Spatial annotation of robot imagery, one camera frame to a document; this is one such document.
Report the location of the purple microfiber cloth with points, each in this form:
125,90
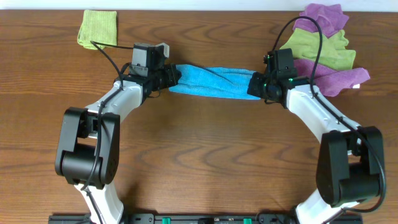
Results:
330,82
331,19

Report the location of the upper purple microfiber cloth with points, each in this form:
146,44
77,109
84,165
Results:
331,19

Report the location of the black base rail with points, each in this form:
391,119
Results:
148,218

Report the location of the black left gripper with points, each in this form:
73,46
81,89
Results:
171,76

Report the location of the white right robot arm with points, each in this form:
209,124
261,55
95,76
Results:
350,167

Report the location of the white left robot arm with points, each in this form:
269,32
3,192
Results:
88,148

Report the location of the blue microfiber cloth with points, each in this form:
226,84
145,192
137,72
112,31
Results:
216,82

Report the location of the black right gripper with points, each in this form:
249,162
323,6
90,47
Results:
257,84

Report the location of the folded green microfiber cloth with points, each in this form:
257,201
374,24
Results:
98,26

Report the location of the crumpled green microfiber cloth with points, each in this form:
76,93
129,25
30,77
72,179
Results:
334,54

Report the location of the lower purple microfiber cloth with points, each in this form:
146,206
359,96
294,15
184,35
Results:
330,82

